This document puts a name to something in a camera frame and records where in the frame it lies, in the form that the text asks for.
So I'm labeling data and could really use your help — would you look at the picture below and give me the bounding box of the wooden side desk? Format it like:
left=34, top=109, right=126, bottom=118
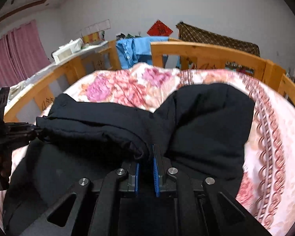
left=8, top=41, right=114, bottom=102

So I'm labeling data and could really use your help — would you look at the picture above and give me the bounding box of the pink curtain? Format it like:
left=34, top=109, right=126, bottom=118
left=0, top=20, right=50, bottom=87

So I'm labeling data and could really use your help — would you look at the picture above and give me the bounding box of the wooden bed frame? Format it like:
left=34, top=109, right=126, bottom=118
left=4, top=39, right=295, bottom=122

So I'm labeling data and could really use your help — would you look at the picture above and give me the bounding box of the red diamond wall decoration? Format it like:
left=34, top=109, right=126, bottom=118
left=147, top=20, right=173, bottom=37

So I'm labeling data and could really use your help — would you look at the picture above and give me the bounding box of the blue shirt on rail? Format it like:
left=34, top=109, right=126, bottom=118
left=115, top=36, right=176, bottom=69

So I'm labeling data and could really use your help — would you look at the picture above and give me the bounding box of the pink floral bed quilt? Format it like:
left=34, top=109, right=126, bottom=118
left=0, top=63, right=295, bottom=235

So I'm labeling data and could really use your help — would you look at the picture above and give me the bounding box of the large black garment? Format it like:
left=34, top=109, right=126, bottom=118
left=2, top=83, right=255, bottom=235

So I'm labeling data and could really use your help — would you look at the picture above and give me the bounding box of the brown patterned cloth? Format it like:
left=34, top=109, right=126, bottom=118
left=176, top=21, right=260, bottom=57

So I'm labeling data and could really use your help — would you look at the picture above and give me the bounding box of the white box on desk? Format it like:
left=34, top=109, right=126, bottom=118
left=52, top=38, right=84, bottom=64

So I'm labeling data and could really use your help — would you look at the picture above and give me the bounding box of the striped monkey cartoon pillow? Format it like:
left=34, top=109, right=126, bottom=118
left=225, top=61, right=254, bottom=76

